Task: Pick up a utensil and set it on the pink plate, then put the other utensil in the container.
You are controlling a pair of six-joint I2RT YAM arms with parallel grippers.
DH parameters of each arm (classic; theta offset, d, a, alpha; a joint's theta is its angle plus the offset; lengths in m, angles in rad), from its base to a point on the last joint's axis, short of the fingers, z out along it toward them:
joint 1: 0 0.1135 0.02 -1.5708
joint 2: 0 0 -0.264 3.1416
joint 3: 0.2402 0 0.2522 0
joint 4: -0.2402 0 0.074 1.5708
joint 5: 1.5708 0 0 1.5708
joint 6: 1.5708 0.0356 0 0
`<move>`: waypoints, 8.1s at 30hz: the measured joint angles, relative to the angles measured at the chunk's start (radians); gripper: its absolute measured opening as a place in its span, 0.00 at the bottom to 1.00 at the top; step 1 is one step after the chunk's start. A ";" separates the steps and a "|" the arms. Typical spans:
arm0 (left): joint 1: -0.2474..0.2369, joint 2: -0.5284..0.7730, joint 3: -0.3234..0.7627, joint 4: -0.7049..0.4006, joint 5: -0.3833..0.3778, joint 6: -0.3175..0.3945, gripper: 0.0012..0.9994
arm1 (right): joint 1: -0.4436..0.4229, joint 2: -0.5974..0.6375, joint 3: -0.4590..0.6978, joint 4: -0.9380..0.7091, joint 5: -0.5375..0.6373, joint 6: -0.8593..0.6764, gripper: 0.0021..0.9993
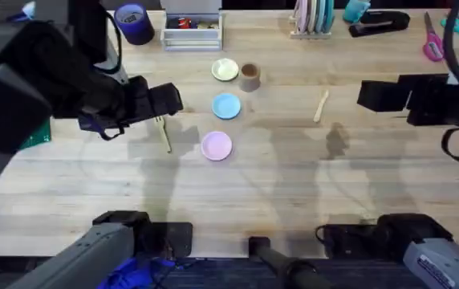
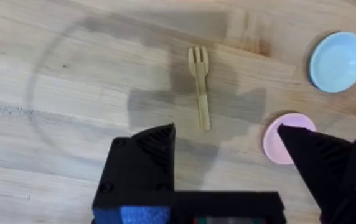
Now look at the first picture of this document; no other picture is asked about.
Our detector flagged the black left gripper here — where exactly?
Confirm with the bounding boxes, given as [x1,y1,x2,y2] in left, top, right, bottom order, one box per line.
[91,74,185,126]

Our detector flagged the small blue plate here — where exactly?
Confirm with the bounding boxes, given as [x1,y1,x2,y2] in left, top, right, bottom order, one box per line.
[211,92,242,120]

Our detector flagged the small cream plate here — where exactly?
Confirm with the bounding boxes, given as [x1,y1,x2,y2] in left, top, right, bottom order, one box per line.
[210,57,240,83]

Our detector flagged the small pink plate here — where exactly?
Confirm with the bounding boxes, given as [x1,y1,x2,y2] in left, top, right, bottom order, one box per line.
[200,130,234,162]

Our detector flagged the wooden plate rack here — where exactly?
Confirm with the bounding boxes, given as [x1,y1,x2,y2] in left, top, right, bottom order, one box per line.
[289,14,334,40]

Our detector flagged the blue plate in rack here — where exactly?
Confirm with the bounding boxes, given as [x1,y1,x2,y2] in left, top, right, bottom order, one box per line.
[324,0,336,34]

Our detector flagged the teal plate in rack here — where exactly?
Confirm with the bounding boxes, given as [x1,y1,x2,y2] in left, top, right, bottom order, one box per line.
[315,0,327,34]

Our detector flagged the pale grey plate in rack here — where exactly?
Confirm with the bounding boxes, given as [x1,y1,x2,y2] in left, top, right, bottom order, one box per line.
[307,0,318,34]

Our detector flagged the pink plate in rack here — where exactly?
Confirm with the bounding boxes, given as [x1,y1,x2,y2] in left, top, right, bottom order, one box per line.
[293,0,310,34]

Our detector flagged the wooden fork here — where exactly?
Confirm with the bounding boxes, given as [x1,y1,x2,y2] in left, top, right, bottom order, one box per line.
[153,115,173,154]

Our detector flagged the wooden spoon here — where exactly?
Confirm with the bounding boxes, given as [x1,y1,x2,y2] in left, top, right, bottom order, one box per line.
[313,88,331,124]

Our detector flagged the grey box with small items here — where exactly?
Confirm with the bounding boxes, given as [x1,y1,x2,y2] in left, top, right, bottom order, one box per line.
[160,0,224,52]

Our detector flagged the pink scissors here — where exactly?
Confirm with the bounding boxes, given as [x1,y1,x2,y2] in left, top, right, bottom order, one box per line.
[422,11,445,63]

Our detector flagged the black stapler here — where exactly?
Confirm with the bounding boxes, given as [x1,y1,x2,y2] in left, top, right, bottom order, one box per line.
[347,10,412,39]

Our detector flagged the purple tape roll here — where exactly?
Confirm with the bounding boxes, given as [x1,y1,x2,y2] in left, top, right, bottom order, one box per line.
[113,2,156,47]

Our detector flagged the brown cup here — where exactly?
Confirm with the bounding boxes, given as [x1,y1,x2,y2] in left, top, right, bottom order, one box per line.
[238,62,262,94]

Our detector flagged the teal cup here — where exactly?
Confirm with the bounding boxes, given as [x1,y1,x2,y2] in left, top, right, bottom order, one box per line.
[342,0,372,24]

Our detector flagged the green board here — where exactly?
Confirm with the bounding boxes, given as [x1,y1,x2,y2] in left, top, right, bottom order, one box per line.
[18,117,52,152]

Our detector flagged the blue and white object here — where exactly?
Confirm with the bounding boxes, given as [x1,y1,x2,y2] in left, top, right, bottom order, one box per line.
[6,1,38,23]

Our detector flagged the blue cloth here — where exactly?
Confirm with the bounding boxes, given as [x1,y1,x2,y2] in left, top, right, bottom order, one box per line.
[95,256,179,289]

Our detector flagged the black pole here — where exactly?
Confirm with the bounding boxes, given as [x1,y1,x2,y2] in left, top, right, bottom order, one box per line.
[247,235,337,289]

